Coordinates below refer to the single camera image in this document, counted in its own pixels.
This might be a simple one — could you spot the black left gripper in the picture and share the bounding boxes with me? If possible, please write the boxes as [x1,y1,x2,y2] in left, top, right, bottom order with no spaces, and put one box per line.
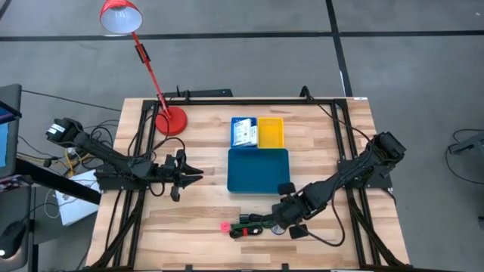
[164,149,204,202]

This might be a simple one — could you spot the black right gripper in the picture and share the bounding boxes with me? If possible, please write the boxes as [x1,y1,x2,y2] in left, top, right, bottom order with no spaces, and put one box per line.
[271,182,328,240]

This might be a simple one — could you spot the green braided cable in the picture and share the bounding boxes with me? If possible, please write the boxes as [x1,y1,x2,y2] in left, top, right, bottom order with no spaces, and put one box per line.
[230,221,277,231]

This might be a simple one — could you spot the black cable with red strap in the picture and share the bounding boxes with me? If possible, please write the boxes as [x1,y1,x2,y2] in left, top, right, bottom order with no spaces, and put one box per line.
[229,225,265,239]

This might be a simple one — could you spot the white instruction cards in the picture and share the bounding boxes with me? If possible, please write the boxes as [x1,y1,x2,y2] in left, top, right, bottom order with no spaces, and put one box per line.
[232,118,253,147]

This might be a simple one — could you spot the large teal plastic bin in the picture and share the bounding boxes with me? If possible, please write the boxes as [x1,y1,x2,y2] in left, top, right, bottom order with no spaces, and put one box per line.
[227,147,291,195]

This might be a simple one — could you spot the small blue plastic bin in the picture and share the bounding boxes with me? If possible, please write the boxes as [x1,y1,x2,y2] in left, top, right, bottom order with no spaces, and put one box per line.
[230,116,259,149]

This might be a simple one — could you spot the small yellow plastic bin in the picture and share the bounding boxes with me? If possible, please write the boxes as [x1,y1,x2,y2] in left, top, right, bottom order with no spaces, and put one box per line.
[257,117,285,150]

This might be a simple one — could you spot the black power strip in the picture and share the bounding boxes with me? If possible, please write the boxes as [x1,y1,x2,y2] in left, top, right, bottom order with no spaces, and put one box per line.
[163,88,234,100]

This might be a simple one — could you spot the white cardboard box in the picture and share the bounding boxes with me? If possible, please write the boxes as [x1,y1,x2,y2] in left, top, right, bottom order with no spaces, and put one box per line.
[54,169,101,227]

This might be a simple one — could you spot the red desk lamp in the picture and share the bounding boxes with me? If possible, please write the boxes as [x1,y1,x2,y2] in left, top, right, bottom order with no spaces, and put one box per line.
[99,0,189,137]

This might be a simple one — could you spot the computer monitor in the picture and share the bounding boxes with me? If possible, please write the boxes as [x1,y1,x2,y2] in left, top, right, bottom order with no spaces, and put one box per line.
[0,83,23,178]

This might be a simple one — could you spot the black computer mouse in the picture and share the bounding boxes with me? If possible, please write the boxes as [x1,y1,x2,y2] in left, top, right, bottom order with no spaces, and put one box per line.
[0,221,27,261]

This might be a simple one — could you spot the black metal table frame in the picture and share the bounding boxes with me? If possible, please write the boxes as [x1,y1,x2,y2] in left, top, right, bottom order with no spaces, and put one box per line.
[90,96,408,271]

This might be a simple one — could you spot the yellow cable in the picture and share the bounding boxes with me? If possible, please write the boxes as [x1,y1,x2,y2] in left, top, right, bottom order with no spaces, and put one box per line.
[64,149,92,175]

